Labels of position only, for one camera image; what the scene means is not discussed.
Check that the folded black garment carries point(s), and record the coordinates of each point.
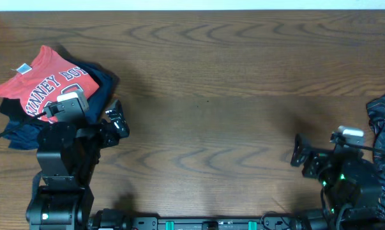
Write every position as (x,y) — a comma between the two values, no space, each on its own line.
(13,109)

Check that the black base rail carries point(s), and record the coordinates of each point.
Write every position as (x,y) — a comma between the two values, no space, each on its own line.
(119,220)

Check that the coral red t-shirt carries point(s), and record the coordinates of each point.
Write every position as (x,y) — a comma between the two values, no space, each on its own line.
(48,76)

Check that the folded navy blue garment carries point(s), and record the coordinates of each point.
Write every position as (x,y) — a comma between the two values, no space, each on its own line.
(25,138)

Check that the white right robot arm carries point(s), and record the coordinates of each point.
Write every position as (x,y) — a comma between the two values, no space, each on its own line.
(350,185)

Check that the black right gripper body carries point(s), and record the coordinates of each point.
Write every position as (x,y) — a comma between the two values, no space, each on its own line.
(318,163)

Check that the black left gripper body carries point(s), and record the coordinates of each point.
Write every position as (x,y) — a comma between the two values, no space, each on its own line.
(106,137)

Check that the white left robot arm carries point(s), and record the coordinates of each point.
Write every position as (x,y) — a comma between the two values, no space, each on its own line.
(68,152)

